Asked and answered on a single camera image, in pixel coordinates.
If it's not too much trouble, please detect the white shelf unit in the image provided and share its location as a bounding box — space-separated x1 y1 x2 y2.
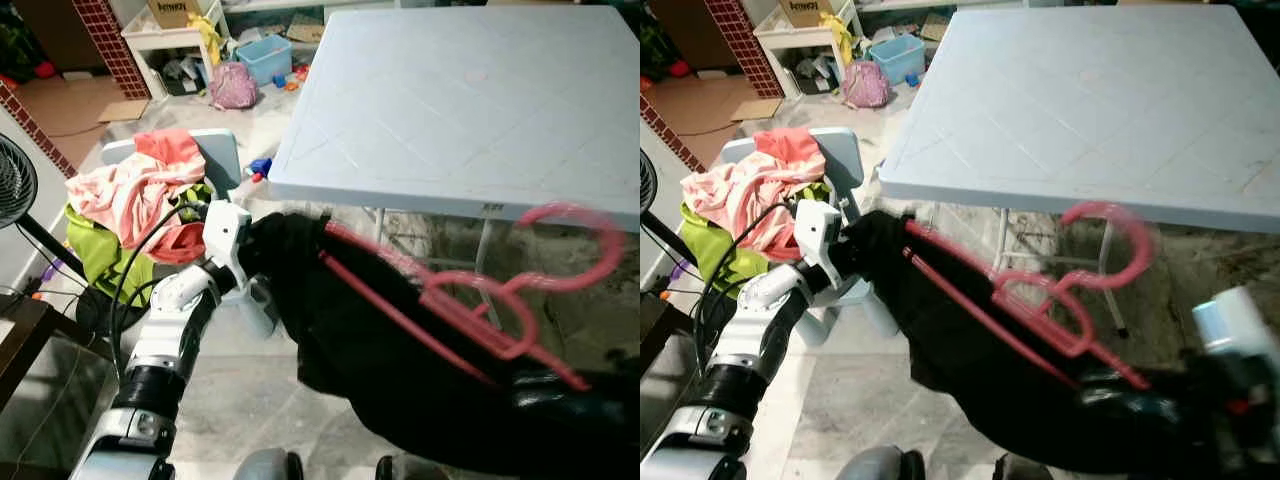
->
120 0 233 99
752 0 866 99

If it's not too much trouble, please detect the brown cardboard box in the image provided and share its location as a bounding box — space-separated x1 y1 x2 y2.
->
148 0 219 29
778 0 851 27

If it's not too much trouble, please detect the pink cartoon print garment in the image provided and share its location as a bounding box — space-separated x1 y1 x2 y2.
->
680 128 831 263
65 128 209 267

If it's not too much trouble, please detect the black standing fan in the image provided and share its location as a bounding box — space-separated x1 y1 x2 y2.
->
640 150 701 271
0 133 126 336

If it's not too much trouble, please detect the pink backpack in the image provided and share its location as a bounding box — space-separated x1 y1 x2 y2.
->
208 62 260 111
842 60 893 109

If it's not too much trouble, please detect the light blue plastic chair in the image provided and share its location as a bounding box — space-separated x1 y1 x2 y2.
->
718 127 901 346
100 128 279 341

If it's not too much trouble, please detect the flat brown cardboard sheet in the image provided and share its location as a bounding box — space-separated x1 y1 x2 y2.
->
10 75 151 171
645 72 786 136

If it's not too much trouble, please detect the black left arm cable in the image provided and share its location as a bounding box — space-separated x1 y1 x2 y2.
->
695 200 801 366
108 200 211 386

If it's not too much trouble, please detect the yellow cloth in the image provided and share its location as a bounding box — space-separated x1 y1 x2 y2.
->
822 12 856 66
190 12 223 69

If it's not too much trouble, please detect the dark wooden table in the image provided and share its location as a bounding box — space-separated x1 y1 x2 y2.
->
640 290 671 371
0 293 56 411

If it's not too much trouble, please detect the blue plastic bin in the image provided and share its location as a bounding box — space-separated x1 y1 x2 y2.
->
235 35 294 87
868 35 927 87

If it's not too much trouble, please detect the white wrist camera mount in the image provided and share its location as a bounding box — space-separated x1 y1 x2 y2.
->
1193 287 1280 353
203 200 253 291
793 198 843 293

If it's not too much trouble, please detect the grey left robot leg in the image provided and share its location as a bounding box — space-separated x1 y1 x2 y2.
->
835 446 926 480
233 448 304 480

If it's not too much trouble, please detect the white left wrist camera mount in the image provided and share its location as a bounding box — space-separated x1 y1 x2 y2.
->
793 198 843 293
203 200 253 291

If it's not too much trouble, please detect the black garment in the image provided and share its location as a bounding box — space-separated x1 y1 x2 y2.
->
850 210 1251 476
245 210 640 476

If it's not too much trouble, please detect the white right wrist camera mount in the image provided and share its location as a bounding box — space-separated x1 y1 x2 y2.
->
1193 287 1280 353

